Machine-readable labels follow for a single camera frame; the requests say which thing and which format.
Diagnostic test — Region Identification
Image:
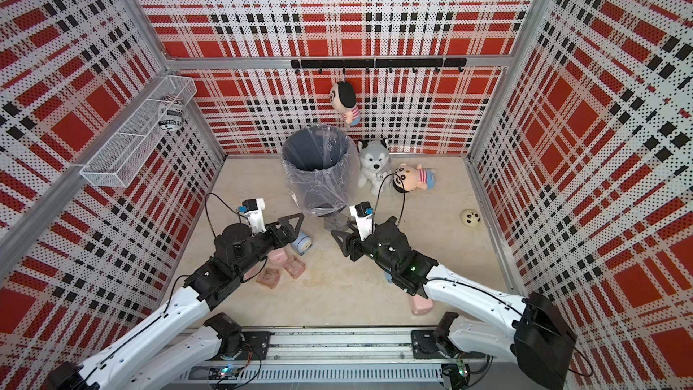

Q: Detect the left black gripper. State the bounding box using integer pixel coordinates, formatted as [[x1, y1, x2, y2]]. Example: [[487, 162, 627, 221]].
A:
[[234, 212, 304, 277]]

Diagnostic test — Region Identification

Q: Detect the translucent grey sharpener tray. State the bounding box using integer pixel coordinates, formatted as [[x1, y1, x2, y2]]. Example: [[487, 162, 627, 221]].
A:
[[323, 212, 351, 232]]

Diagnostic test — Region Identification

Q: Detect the pink sharpener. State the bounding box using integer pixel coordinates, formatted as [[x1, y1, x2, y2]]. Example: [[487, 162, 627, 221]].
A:
[[409, 295, 434, 316], [267, 248, 289, 267]]

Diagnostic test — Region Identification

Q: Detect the translucent pink sharpener tray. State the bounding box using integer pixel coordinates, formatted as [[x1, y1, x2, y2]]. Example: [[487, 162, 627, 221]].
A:
[[256, 268, 281, 289]]

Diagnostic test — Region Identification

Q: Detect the grey bin with plastic liner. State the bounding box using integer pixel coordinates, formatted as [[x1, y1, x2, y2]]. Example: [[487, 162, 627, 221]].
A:
[[282, 124, 360, 217]]

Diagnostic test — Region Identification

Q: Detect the blue sharpener front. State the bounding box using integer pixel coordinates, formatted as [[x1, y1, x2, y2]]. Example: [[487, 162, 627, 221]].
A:
[[292, 231, 312, 256]]

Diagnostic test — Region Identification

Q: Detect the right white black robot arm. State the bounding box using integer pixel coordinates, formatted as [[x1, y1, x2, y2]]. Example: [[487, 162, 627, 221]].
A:
[[331, 218, 577, 389]]

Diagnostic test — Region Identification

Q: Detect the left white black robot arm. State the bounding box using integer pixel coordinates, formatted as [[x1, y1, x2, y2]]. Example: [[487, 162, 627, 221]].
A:
[[45, 211, 304, 389]]

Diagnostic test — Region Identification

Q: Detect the lying cartoon boy doll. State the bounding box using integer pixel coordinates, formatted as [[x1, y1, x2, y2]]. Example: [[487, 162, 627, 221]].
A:
[[393, 164, 436, 194]]

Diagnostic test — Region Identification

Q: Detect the husky plush toy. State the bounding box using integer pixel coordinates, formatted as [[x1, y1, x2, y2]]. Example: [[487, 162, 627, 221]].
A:
[[357, 138, 392, 197]]

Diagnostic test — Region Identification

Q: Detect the cream panda face ball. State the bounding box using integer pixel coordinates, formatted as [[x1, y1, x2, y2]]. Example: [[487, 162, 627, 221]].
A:
[[460, 209, 481, 228]]

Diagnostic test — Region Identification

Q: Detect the hanging cartoon boy doll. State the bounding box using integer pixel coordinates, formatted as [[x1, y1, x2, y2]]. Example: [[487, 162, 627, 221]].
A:
[[330, 81, 360, 126]]

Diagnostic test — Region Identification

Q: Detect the left green circuit board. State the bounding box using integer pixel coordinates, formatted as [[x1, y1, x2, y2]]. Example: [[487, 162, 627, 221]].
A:
[[209, 366, 243, 381]]

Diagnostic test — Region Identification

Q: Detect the green circuit board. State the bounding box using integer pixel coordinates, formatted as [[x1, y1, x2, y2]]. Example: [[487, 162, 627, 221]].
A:
[[440, 364, 470, 390], [209, 366, 243, 381]]

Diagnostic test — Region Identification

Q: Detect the black white can in basket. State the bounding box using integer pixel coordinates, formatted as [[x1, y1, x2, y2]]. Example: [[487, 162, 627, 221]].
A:
[[158, 97, 183, 132]]

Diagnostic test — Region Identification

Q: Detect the right green circuit board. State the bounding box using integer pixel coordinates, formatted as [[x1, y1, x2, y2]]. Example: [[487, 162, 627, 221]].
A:
[[440, 364, 470, 390]]

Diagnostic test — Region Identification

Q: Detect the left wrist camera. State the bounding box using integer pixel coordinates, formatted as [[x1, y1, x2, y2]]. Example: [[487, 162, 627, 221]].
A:
[[237, 198, 266, 234]]

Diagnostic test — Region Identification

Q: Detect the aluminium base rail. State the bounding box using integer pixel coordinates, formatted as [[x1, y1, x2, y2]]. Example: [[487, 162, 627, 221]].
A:
[[121, 327, 564, 386]]

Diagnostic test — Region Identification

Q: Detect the white wire wall basket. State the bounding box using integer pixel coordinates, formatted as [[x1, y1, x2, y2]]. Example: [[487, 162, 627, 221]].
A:
[[80, 75, 197, 188]]

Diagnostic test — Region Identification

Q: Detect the black wall hook rail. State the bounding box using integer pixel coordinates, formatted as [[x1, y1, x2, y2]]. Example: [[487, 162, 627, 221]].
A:
[[290, 58, 468, 72]]

